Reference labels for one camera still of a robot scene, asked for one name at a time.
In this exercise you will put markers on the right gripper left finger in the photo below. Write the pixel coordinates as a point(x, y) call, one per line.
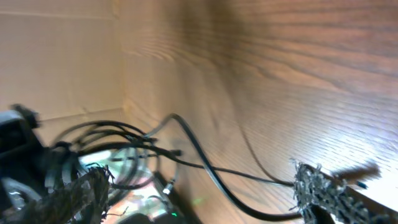
point(84, 200)

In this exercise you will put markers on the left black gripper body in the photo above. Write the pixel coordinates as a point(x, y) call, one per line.
point(31, 171)

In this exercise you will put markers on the cardboard box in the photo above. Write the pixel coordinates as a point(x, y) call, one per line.
point(62, 59)

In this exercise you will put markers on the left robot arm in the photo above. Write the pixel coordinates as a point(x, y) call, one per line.
point(20, 121)

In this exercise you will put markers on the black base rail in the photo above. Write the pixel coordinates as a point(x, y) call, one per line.
point(156, 203)

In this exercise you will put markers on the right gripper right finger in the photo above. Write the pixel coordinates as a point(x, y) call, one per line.
point(322, 198)

